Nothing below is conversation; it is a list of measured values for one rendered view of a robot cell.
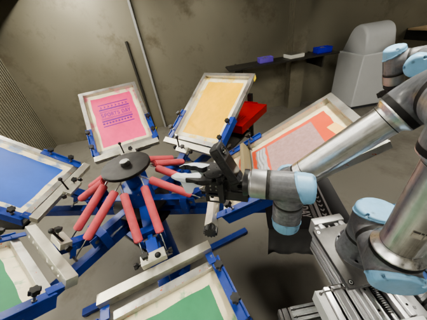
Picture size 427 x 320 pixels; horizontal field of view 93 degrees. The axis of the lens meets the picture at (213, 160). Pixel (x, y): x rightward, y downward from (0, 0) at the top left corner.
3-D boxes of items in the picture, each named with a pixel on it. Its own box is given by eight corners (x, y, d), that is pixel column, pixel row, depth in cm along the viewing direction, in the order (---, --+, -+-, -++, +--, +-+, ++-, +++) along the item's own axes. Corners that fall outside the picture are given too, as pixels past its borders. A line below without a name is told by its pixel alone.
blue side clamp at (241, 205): (277, 194, 101) (270, 185, 98) (279, 202, 97) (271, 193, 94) (229, 216, 114) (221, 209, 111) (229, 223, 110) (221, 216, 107)
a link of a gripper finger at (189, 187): (171, 196, 56) (204, 196, 55) (167, 178, 54) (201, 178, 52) (175, 189, 59) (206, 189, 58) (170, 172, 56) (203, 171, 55)
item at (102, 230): (204, 170, 180) (202, 159, 173) (187, 256, 116) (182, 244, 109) (119, 174, 192) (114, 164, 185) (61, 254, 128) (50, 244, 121)
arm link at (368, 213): (381, 221, 71) (396, 193, 64) (396, 258, 61) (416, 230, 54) (342, 216, 75) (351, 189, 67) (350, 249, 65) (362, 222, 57)
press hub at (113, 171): (197, 250, 220) (162, 142, 143) (190, 291, 188) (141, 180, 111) (161, 249, 226) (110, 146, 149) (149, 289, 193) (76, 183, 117)
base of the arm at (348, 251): (396, 265, 68) (408, 249, 63) (352, 274, 68) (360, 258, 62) (363, 228, 81) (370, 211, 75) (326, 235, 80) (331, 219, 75)
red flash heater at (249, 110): (234, 108, 270) (232, 100, 264) (266, 112, 246) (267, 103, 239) (206, 128, 232) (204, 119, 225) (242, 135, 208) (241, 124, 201)
